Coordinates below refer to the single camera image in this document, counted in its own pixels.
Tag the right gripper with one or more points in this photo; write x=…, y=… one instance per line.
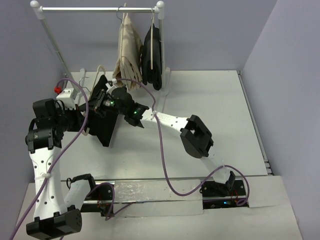
x=97, y=106

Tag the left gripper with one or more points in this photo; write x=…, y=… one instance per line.
x=79, y=117

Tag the black trousers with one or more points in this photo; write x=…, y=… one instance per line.
x=103, y=127
x=154, y=76

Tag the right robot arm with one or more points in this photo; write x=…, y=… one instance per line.
x=195, y=136

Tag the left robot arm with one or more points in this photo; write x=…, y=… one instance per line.
x=55, y=215

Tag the beige trousers on hanger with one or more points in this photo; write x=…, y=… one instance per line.
x=130, y=67

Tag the black trousers on hanger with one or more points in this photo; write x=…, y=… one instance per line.
x=154, y=76

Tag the cream hanger under beige trousers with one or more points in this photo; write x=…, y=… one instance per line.
x=122, y=20

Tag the cream hanger under black trousers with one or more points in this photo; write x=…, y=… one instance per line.
x=152, y=28

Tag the white clothes rack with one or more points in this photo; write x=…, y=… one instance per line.
x=158, y=9

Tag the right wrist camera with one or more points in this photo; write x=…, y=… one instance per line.
x=111, y=83

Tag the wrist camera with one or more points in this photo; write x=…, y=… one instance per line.
x=67, y=97
x=111, y=83

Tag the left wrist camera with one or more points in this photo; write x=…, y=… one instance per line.
x=67, y=97

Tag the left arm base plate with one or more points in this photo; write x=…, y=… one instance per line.
x=101, y=200

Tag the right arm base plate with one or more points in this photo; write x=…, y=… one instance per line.
x=215, y=196

